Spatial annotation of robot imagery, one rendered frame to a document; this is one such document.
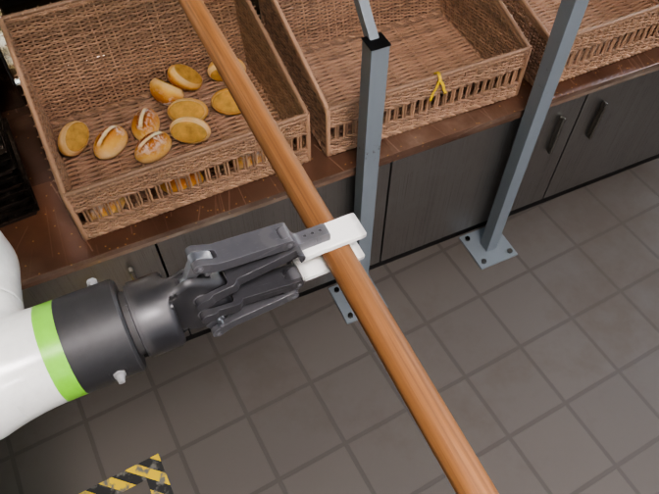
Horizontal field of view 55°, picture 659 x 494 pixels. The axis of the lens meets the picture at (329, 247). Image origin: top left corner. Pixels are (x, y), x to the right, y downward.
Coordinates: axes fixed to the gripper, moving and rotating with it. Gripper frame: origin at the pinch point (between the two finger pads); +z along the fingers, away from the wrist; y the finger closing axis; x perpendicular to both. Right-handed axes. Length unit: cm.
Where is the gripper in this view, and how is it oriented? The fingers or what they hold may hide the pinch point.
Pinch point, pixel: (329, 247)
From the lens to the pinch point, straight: 63.9
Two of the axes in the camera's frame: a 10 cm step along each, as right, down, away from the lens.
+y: 0.0, 5.8, 8.1
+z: 9.0, -3.5, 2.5
